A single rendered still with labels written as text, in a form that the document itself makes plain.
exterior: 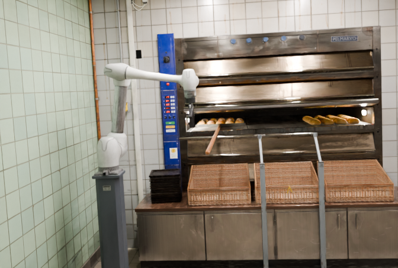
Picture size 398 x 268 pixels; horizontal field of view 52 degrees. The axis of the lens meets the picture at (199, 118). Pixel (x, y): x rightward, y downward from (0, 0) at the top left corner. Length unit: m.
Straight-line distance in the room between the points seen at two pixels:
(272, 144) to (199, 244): 1.17
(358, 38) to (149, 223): 2.57
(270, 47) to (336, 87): 0.73
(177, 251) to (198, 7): 2.27
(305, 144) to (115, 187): 1.91
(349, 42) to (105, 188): 2.58
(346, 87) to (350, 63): 0.23
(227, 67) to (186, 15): 0.64
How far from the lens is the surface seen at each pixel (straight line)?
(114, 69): 3.09
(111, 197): 3.14
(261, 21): 4.03
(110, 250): 3.27
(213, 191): 3.61
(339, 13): 4.15
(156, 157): 4.12
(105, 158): 3.10
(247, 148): 4.02
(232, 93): 3.98
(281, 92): 4.00
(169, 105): 4.01
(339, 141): 4.14
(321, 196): 3.57
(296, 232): 3.69
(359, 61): 4.15
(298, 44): 4.06
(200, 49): 4.03
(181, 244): 3.73
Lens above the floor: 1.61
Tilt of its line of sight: 4 degrees down
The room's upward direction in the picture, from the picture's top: 3 degrees counter-clockwise
